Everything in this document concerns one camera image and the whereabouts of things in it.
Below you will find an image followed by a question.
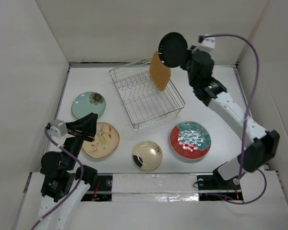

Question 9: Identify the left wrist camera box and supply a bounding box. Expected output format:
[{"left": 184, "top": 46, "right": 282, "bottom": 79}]
[{"left": 48, "top": 119, "right": 68, "bottom": 138}]

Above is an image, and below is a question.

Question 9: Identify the red and teal plate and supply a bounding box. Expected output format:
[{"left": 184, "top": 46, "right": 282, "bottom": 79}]
[{"left": 169, "top": 121, "right": 212, "bottom": 161}]

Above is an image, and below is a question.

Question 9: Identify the orange woven square plate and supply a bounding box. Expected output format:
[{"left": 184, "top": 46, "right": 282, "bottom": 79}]
[{"left": 149, "top": 51, "right": 171, "bottom": 92}]

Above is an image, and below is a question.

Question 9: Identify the teal flower plate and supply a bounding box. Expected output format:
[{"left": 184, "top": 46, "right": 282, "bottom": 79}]
[{"left": 72, "top": 92, "right": 106, "bottom": 119}]

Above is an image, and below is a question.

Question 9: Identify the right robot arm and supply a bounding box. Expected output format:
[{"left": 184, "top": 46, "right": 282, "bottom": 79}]
[{"left": 180, "top": 46, "right": 280, "bottom": 188}]

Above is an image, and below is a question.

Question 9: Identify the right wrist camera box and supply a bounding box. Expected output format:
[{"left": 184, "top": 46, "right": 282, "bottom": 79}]
[{"left": 198, "top": 34, "right": 216, "bottom": 49}]

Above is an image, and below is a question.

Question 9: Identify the beige bird painted plate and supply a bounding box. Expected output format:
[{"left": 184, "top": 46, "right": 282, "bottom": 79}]
[{"left": 82, "top": 122, "right": 120, "bottom": 159}]

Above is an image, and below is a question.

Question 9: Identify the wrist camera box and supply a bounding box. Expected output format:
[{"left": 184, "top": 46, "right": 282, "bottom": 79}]
[
  {"left": 48, "top": 119, "right": 68, "bottom": 138},
  {"left": 198, "top": 34, "right": 216, "bottom": 49}
]

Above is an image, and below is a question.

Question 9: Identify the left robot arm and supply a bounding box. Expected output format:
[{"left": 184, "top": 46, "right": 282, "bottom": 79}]
[{"left": 32, "top": 113, "right": 98, "bottom": 230}]

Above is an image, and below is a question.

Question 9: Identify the silver wire dish rack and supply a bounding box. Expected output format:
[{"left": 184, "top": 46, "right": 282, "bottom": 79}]
[{"left": 109, "top": 57, "right": 185, "bottom": 130}]

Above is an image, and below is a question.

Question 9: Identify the metal base rail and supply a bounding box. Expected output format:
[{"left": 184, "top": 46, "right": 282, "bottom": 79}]
[{"left": 82, "top": 173, "right": 243, "bottom": 202}]

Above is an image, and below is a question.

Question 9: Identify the small black plate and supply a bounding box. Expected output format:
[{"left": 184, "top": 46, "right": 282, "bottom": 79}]
[{"left": 158, "top": 32, "right": 188, "bottom": 68}]

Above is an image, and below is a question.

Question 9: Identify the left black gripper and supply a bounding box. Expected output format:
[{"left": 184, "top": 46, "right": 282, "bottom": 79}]
[{"left": 63, "top": 111, "right": 97, "bottom": 168}]

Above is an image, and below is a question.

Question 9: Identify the cream bowl with black marks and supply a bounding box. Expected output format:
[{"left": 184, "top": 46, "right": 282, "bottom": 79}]
[{"left": 132, "top": 141, "right": 163, "bottom": 171}]

